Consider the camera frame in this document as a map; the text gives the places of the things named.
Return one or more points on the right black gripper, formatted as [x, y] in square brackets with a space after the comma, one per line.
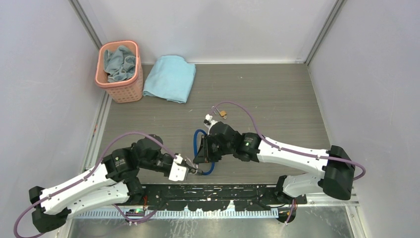
[204, 155]

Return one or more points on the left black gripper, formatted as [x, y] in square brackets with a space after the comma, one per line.
[185, 163]

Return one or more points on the blue cable bike lock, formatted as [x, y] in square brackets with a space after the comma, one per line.
[195, 147]

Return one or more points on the small brass padlock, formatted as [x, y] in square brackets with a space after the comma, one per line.
[221, 113]

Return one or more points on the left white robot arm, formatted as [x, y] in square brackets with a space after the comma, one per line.
[112, 181]

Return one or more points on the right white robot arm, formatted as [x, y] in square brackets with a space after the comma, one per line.
[328, 171]

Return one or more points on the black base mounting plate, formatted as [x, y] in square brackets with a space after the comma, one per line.
[210, 197]

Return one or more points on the folded light blue towel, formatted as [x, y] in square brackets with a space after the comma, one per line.
[171, 78]

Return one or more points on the pink plastic laundry basket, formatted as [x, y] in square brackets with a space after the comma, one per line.
[125, 91]

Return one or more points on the grey-blue cloth in basket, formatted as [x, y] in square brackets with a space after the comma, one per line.
[119, 65]

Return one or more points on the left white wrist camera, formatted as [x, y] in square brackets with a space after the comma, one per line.
[179, 170]

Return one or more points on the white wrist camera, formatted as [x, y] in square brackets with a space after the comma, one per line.
[179, 170]
[209, 121]

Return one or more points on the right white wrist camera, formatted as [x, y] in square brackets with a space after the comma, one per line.
[209, 121]

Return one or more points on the white slotted cable duct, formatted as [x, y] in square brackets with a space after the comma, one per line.
[111, 213]

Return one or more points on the aluminium frame rail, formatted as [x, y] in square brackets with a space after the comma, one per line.
[321, 199]

